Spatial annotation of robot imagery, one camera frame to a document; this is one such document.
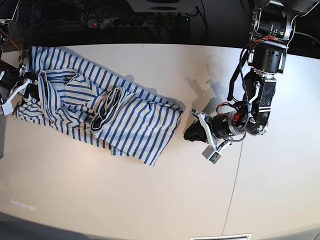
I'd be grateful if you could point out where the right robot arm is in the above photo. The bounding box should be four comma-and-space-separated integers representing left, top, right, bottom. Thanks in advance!
0, 0, 39, 104

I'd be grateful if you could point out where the grey box at left edge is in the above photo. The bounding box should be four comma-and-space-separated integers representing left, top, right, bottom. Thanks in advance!
0, 114, 6, 159

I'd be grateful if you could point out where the black power strip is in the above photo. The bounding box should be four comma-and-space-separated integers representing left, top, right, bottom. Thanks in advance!
85, 16, 174, 30

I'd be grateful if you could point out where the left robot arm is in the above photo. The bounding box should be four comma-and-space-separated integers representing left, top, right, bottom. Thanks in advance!
183, 0, 320, 143

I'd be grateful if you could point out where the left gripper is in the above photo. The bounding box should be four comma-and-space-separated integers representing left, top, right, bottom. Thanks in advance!
183, 112, 245, 143

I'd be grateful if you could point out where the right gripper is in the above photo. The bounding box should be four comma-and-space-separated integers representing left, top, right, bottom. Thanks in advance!
0, 67, 39, 99

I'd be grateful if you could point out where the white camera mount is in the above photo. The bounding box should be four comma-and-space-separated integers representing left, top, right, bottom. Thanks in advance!
0, 76, 38, 116
191, 109, 232, 164

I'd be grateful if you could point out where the blue white striped T-shirt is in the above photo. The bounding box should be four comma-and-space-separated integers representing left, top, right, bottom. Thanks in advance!
13, 46, 183, 166

